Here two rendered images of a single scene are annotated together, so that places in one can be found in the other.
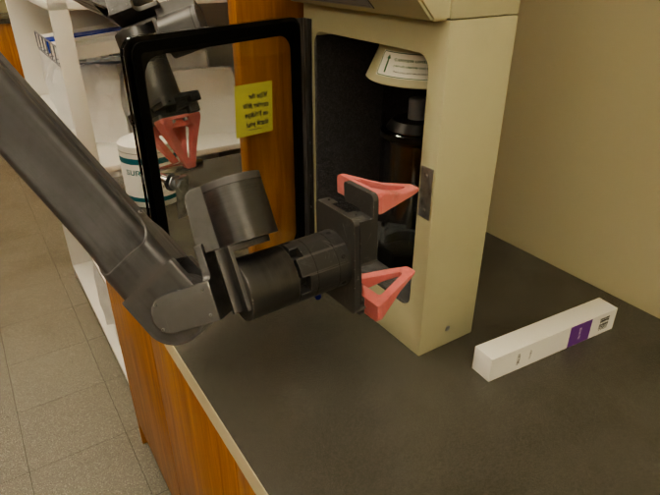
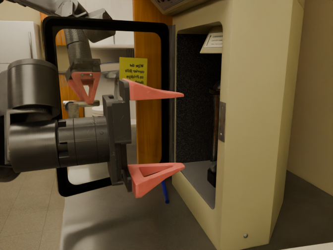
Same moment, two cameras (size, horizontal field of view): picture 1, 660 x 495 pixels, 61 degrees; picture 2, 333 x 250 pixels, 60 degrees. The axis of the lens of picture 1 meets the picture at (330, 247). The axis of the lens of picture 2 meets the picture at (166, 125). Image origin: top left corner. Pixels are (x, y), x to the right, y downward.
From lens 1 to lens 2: 29 cm
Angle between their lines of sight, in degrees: 21
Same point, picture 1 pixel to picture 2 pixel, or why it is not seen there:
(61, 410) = not seen: outside the picture
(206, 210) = (7, 86)
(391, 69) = (210, 42)
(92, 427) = not seen: outside the picture
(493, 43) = (272, 13)
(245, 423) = not seen: outside the picture
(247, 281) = (9, 135)
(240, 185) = (26, 66)
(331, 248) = (92, 125)
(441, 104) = (229, 52)
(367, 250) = (121, 130)
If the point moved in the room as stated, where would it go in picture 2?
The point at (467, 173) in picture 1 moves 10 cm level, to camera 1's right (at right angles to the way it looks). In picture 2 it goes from (255, 110) to (319, 113)
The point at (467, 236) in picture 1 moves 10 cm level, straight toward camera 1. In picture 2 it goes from (260, 161) to (242, 181)
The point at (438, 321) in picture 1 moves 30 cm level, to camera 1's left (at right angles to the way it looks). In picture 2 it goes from (237, 227) to (98, 204)
